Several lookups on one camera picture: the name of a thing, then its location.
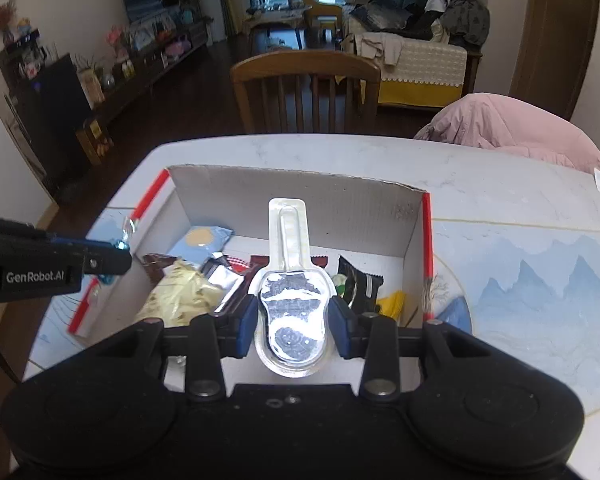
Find pink flowers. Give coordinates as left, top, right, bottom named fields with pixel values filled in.
left=106, top=26, right=130, bottom=53

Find white cabinet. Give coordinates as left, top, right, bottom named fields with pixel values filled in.
left=0, top=100, right=57, bottom=217

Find black cabinet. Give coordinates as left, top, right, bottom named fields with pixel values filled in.
left=0, top=52, right=94, bottom=196

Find silver foil snack packet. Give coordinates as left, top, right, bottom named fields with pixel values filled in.
left=200, top=255, right=247, bottom=312

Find pink jacket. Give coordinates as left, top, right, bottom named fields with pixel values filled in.
left=412, top=92, right=600, bottom=173

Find sofa with cream cover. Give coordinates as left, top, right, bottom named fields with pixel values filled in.
left=342, top=0, right=483, bottom=108

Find brown foil snack packet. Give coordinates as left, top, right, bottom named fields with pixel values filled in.
left=141, top=253, right=182, bottom=282

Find wooden door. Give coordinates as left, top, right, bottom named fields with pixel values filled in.
left=509, top=0, right=600, bottom=121

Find dark television cabinet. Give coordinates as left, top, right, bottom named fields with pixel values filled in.
left=75, top=25, right=212, bottom=126

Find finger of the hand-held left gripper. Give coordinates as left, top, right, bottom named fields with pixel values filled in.
left=0, top=213, right=54, bottom=242
left=50, top=238, right=132, bottom=277

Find light blue snack packet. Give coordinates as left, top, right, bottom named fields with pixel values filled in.
left=167, top=226, right=233, bottom=267

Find wooden chair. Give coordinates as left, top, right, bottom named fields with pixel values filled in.
left=230, top=50, right=382, bottom=136

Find red cardboard box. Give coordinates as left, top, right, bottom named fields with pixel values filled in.
left=69, top=164, right=436, bottom=356

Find wooden coffee table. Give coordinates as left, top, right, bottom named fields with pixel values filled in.
left=245, top=5, right=312, bottom=51

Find small yellow snack packet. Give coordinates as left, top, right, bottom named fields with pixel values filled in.
left=377, top=291, right=407, bottom=327

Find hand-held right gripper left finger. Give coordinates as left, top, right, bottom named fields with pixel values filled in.
left=96, top=296, right=258, bottom=403

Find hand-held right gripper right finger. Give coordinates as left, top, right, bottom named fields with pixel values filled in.
left=326, top=296, right=492, bottom=402

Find black snack packet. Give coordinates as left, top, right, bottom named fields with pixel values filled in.
left=336, top=255, right=384, bottom=317

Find brown paper bag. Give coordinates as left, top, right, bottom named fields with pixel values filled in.
left=75, top=117, right=115, bottom=166

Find pile of clothes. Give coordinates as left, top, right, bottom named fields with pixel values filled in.
left=405, top=0, right=491, bottom=46

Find red snack packet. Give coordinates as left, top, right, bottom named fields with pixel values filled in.
left=230, top=254, right=329, bottom=272

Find pale yellow snack packet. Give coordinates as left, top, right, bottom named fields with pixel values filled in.
left=135, top=259, right=233, bottom=326

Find white cardboard box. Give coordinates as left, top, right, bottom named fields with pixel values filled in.
left=30, top=205, right=600, bottom=413

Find clear spoon-shaped packet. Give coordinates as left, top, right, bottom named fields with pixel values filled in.
left=252, top=197, right=337, bottom=378

